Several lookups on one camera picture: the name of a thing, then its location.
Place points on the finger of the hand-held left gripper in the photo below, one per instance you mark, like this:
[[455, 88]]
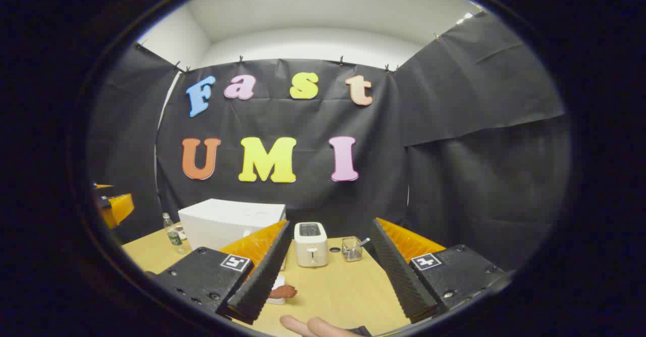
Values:
[[118, 211], [102, 186]]

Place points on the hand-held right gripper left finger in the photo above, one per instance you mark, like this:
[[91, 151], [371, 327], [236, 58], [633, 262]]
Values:
[[262, 281]]

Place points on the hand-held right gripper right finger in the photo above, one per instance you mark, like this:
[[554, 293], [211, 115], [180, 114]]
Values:
[[398, 276]]

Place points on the reddish brown meat piece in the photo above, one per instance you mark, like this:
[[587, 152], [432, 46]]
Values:
[[283, 291]]

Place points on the white microwave oven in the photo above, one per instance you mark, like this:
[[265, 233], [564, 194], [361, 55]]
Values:
[[227, 221]]

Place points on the white plastic tray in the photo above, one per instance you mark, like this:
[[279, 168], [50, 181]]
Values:
[[278, 279]]

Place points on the cream toaster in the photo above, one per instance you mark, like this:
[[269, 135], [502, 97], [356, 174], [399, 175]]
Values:
[[310, 248]]

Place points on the clear plastic water bottle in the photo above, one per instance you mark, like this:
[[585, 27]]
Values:
[[174, 236]]

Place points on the small white snack dish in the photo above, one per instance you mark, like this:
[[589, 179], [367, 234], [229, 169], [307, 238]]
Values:
[[183, 232]]

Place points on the black backdrop cloth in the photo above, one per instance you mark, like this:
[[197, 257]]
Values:
[[454, 150]]

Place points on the small ceiling light panel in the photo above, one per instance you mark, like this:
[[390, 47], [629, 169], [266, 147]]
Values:
[[464, 19]]

